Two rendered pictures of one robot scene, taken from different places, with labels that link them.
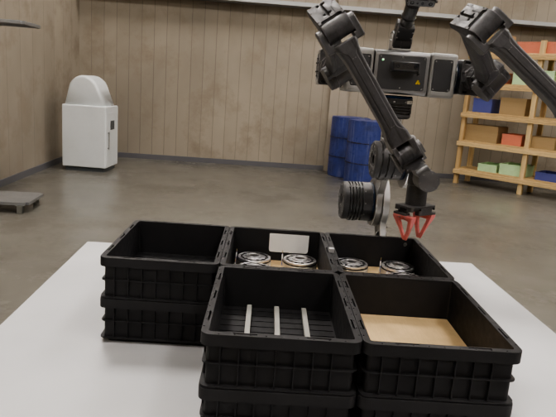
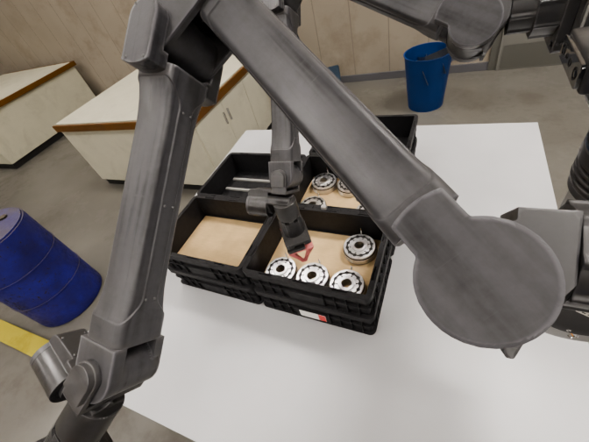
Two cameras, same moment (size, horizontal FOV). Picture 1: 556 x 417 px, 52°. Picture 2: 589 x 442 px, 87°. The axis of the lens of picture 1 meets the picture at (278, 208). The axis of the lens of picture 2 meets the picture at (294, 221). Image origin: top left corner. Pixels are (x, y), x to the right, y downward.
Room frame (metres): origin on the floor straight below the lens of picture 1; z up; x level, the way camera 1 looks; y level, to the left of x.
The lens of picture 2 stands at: (1.91, -0.82, 1.65)
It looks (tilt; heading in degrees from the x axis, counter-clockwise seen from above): 44 degrees down; 128
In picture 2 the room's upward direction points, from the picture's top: 19 degrees counter-clockwise
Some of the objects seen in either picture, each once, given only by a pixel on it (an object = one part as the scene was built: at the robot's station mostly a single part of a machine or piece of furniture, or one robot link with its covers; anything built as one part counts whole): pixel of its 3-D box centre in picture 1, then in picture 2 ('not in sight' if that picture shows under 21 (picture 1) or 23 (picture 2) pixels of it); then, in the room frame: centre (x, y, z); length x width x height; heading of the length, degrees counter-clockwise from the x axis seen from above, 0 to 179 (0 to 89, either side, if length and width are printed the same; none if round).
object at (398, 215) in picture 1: (409, 222); not in sight; (1.55, -0.37, 1.03); 0.07 x 0.07 x 0.09; 38
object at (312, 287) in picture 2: (381, 256); (316, 245); (1.57, -0.31, 0.92); 0.40 x 0.30 x 0.02; 2
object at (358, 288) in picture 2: (397, 266); (346, 284); (1.68, -0.38, 0.86); 0.10 x 0.10 x 0.01
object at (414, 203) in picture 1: (416, 198); (292, 224); (1.56, -0.38, 1.10); 0.10 x 0.07 x 0.07; 128
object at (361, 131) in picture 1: (357, 149); not in sight; (8.91, -1.18, 0.48); 1.35 x 0.80 x 0.97; 3
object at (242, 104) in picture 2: not in sight; (196, 105); (-0.78, 1.66, 0.39); 2.05 x 1.72 x 0.77; 93
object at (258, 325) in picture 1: (278, 325); (256, 185); (1.16, -0.02, 0.87); 0.40 x 0.30 x 0.11; 2
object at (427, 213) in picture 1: (417, 222); (300, 246); (1.57, -0.40, 1.03); 0.07 x 0.07 x 0.09; 38
